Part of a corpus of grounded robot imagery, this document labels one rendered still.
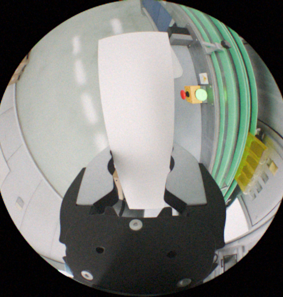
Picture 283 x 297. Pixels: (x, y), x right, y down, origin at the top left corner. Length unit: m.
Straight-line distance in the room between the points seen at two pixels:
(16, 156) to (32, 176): 0.77
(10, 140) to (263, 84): 3.83
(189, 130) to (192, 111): 0.10
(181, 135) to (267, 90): 0.56
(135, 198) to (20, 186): 3.21
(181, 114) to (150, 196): 0.39
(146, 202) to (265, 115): 0.60
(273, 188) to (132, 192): 0.60
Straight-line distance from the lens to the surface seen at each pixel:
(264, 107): 0.60
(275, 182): 0.59
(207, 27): 0.42
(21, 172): 3.28
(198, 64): 0.47
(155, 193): 0.15
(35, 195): 3.44
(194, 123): 0.52
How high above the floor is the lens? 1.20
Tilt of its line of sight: 59 degrees down
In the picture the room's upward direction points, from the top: 177 degrees counter-clockwise
